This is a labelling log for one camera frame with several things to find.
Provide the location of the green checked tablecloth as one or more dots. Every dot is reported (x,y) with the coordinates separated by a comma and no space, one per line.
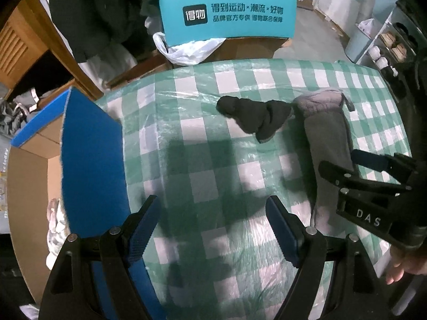
(206,140)

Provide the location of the light fluffy sock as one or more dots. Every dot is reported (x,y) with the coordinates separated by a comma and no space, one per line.
(55,230)

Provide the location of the white shoe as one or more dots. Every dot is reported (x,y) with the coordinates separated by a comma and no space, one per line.
(383,62)
(375,52)

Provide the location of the black hanging jacket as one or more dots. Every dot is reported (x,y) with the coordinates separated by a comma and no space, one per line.
(86,13)

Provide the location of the teal cardboard box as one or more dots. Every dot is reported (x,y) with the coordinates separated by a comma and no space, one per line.
(233,30)

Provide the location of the white plastic bag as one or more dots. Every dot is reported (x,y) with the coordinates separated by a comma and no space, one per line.
(186,53)

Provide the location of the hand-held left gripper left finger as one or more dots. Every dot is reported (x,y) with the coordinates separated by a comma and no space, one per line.
(143,233)

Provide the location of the white shoe rack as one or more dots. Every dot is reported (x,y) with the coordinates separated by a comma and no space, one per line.
(408,16)

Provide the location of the black sock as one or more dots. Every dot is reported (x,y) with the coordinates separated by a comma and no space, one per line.
(253,116)

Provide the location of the blue-edged cardboard box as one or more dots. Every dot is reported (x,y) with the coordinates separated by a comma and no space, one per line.
(93,160)

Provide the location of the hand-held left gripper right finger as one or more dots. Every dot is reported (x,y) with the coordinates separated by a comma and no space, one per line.
(283,233)

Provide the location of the tan shoe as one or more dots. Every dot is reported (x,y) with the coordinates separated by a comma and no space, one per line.
(399,52)
(388,38)

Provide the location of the grey fleece-lined sock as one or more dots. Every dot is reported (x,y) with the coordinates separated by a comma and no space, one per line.
(327,140)

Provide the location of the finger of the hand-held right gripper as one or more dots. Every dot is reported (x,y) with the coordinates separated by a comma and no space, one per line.
(370,160)
(337,172)

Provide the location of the white garment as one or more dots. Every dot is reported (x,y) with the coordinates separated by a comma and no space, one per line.
(110,65)

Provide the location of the grey clothes pile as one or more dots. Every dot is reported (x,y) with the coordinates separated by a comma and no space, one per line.
(15,110)

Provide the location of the wooden cabinet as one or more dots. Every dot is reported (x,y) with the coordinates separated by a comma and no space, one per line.
(20,43)

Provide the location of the person's right hand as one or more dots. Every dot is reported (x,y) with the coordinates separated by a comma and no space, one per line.
(402,266)

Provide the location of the light blue bin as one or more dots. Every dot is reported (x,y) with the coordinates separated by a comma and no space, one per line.
(358,45)

